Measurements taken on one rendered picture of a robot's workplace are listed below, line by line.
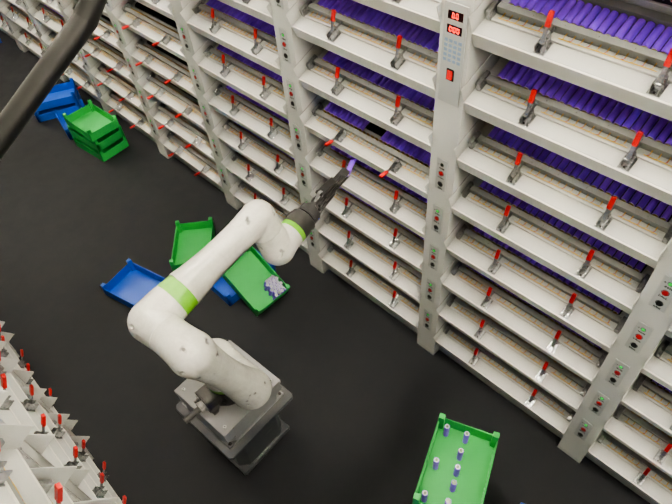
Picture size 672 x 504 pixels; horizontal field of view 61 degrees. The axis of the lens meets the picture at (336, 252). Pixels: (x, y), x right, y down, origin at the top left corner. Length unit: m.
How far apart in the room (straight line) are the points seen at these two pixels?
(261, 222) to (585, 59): 0.93
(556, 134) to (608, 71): 0.21
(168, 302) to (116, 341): 1.33
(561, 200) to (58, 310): 2.41
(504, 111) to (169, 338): 1.05
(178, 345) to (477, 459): 1.07
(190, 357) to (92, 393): 1.35
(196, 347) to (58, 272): 1.93
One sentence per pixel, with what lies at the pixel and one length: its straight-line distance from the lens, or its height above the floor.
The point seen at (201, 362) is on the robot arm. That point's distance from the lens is 1.49.
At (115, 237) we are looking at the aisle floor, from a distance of 3.37.
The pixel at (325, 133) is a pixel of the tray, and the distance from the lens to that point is 2.18.
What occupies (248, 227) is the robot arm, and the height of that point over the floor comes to 1.04.
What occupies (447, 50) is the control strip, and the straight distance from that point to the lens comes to 1.59.
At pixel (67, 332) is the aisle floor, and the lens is 3.04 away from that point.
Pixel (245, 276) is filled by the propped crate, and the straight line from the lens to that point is 2.82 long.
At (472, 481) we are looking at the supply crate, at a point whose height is 0.32.
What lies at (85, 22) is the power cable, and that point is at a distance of 0.68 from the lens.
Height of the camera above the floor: 2.20
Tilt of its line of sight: 48 degrees down
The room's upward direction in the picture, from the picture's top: 6 degrees counter-clockwise
